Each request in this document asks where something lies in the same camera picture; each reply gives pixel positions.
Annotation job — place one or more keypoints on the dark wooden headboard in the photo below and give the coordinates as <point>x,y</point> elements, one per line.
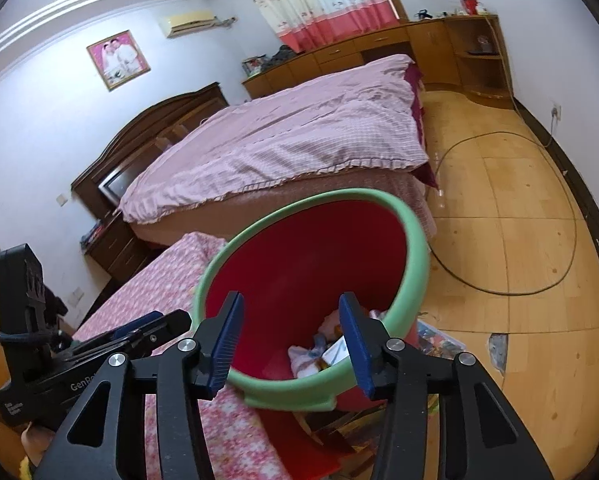
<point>144,125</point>

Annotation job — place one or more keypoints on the pink checked quilt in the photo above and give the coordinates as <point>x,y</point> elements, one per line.
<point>289,125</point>

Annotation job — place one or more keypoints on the wall air conditioner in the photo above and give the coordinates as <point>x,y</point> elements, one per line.
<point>189,23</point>

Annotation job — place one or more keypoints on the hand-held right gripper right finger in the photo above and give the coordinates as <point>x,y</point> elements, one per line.
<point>352,345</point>

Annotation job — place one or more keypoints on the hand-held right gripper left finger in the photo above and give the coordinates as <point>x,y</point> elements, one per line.
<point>227,345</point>

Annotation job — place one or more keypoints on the red container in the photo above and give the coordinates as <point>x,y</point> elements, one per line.
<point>469,6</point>

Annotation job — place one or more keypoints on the dark clothes pile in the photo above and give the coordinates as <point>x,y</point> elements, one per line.
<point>284,54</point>

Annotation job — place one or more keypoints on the person's left hand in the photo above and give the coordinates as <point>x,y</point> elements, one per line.
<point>36,442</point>

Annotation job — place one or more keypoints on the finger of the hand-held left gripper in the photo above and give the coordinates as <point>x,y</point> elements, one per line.
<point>139,321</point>
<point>159,332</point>

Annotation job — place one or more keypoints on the books on nightstand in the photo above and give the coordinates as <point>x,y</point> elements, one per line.
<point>93,234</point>

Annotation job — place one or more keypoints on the white light switch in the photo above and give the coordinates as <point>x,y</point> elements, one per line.
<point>62,200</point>

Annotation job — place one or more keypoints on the small black device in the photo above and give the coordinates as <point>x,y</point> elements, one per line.
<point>423,14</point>

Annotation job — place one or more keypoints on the blue and white medicine box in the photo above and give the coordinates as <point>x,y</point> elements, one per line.
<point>337,352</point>

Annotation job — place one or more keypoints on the colourful printed box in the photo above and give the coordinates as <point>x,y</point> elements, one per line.
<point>439,345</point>

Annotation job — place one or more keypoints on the red bin with green rim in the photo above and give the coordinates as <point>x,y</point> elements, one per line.
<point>304,260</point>

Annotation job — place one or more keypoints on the pink floral bed sheet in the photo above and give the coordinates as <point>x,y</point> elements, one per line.
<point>144,285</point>

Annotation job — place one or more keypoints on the framed wall photo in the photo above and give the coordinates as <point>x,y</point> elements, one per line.
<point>119,60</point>

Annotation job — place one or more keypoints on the dark tray on shelf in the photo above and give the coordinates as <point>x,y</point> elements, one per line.
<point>480,50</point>

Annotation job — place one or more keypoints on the small framed picture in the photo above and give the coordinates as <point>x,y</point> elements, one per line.
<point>254,64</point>

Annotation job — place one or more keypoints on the wall power socket with plug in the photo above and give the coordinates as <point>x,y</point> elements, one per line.
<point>557,112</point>

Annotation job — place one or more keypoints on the wooden cabinet row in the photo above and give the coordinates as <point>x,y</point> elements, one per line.
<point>429,50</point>

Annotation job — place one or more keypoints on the white and red curtain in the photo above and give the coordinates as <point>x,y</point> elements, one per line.
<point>319,0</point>

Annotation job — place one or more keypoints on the white wall socket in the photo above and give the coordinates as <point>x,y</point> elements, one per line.
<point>76,296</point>

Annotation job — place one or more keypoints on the dark wooden nightstand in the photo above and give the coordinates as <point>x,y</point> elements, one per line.
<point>116,250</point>

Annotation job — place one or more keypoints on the large white paper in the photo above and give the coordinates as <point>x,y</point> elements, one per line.
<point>369,317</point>

